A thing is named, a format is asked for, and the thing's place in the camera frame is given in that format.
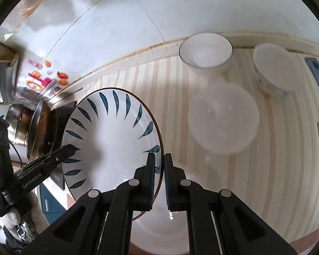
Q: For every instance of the white bowl red flowers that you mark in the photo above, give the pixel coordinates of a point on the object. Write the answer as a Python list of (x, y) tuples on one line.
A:
[(223, 118)]

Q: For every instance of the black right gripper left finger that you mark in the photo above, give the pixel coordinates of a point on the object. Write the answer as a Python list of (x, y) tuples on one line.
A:
[(99, 222)]

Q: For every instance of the white bowl grey rim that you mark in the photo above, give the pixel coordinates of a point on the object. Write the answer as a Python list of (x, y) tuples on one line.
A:
[(206, 53)]

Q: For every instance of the white plate blue leaf pattern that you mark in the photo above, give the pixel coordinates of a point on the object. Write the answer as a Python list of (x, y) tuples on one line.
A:
[(113, 131)]

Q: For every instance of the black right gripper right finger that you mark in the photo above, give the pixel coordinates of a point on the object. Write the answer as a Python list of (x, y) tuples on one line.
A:
[(219, 222)]

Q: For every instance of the white plate pink flowers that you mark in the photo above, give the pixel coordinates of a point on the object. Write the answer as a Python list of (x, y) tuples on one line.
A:
[(160, 231)]

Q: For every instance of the white bowl blue floral outside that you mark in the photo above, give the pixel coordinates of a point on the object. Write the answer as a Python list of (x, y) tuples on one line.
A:
[(277, 71)]

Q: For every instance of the dark steel wok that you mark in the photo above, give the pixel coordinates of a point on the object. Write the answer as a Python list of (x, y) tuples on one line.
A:
[(42, 132)]

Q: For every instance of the colourful cartoon wall sticker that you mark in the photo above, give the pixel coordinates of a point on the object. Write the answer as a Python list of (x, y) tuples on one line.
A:
[(39, 79)]

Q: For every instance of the stainless steel lidded pot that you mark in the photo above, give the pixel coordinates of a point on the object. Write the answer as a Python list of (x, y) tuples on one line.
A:
[(18, 117)]

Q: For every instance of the white gloved left hand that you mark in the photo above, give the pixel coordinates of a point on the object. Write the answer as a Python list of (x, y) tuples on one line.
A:
[(18, 230)]

